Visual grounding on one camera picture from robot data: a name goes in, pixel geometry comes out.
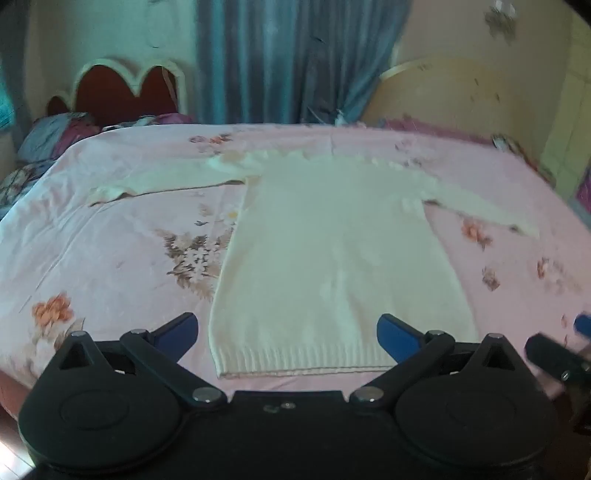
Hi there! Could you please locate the pink floral bed sheet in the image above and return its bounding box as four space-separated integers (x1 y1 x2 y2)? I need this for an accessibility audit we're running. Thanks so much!
0 122 591 403

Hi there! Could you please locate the red scalloped headboard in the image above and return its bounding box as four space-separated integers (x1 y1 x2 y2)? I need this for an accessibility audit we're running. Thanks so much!
46 57 188 128

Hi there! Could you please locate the white knit sweater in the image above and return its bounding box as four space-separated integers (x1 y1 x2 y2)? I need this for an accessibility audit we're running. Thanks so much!
88 150 541 380

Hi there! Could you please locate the pile of clothes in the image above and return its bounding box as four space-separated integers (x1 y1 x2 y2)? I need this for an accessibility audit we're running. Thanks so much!
102 113 195 132

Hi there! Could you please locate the crystal wall lamp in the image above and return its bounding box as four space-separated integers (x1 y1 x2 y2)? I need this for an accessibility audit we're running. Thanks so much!
484 0 519 43

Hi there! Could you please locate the purple pillow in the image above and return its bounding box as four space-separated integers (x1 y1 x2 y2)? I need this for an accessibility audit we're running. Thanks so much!
382 117 491 145

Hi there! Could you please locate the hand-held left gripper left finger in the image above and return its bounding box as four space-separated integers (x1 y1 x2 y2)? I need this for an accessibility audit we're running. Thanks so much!
58 312 227 411

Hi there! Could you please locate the blue curtain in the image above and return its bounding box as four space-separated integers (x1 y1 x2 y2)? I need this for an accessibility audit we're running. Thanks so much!
196 0 413 126

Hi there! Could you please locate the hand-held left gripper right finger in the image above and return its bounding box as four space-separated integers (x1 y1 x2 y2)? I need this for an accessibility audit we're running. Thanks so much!
349 313 525 411

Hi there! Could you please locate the cream round headboard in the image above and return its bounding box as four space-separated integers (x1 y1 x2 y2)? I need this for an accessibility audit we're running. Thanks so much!
362 57 570 154

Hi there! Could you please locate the patterned cushion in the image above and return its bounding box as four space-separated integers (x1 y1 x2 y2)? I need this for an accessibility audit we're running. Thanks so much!
491 134 556 186

